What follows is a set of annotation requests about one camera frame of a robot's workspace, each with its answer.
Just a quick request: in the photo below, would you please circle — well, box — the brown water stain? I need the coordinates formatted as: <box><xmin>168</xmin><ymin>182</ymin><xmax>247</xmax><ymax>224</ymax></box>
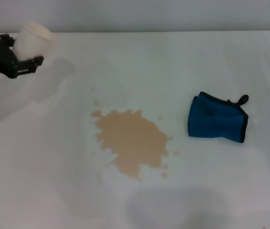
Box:
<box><xmin>89</xmin><ymin>87</ymin><xmax>180</xmax><ymax>182</ymax></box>

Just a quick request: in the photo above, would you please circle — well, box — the white paper cup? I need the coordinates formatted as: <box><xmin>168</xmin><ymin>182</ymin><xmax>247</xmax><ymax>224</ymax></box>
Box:
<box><xmin>12</xmin><ymin>21</ymin><xmax>60</xmax><ymax>61</ymax></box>

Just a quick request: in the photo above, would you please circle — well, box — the blue rag with black trim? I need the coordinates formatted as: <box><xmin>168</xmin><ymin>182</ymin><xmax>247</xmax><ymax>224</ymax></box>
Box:
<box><xmin>187</xmin><ymin>91</ymin><xmax>249</xmax><ymax>144</ymax></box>

